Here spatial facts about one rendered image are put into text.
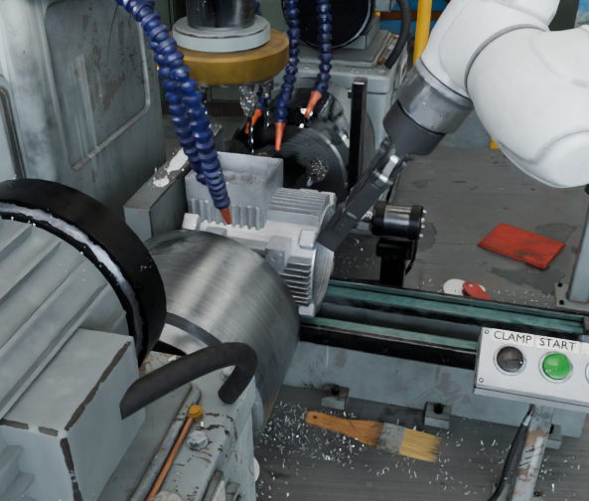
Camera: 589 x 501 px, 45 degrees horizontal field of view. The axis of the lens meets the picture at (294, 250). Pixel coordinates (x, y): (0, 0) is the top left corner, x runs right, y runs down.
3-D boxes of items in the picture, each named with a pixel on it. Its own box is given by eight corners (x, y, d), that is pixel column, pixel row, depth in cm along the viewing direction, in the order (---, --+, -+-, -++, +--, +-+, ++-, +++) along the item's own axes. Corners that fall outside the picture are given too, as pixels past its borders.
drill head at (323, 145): (214, 248, 131) (205, 118, 118) (275, 157, 165) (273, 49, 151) (348, 266, 126) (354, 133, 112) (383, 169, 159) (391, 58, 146)
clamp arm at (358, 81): (342, 228, 121) (348, 82, 108) (345, 220, 124) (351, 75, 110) (362, 231, 120) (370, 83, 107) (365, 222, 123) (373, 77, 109)
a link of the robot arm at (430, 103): (415, 67, 81) (385, 107, 85) (481, 111, 82) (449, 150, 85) (423, 45, 89) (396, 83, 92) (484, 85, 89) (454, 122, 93)
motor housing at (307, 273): (184, 319, 112) (174, 213, 102) (226, 256, 127) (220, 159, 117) (308, 341, 107) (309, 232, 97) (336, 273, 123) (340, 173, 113)
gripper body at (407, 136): (402, 85, 92) (364, 140, 97) (393, 108, 85) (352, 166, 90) (450, 118, 92) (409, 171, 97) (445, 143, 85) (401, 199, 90)
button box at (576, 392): (471, 394, 86) (474, 384, 81) (478, 337, 88) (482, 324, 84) (623, 420, 82) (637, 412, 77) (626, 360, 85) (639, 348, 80)
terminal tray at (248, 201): (187, 222, 107) (183, 178, 103) (213, 190, 116) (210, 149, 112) (263, 233, 104) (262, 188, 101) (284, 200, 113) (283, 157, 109)
